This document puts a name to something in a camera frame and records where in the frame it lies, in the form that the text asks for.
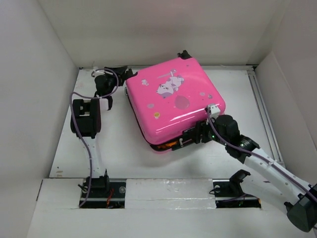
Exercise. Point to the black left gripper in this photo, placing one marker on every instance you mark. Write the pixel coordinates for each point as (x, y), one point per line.
(122, 74)

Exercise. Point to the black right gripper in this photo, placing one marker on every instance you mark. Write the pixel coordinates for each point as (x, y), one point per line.
(200, 127)

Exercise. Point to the orange cloth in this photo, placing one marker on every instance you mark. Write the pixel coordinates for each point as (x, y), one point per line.
(168, 145)

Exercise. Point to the pink suitcase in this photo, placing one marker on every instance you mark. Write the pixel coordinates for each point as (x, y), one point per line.
(169, 98)

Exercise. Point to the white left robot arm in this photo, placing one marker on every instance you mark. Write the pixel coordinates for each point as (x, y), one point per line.
(86, 123)

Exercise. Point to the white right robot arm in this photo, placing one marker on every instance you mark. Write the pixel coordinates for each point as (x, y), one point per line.
(296, 198)

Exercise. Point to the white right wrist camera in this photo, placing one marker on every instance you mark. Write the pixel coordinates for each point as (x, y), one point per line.
(213, 111)

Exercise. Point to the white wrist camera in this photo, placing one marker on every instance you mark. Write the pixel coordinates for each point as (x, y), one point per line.
(213, 111)
(96, 73)

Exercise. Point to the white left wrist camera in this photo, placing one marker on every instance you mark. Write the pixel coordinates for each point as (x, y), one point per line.
(96, 73)

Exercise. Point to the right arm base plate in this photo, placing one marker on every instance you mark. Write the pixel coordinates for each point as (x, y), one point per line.
(228, 192)

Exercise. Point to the aluminium rail right edge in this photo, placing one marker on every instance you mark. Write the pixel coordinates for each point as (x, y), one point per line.
(272, 141)

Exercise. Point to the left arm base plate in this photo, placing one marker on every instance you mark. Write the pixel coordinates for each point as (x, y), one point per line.
(101, 199)

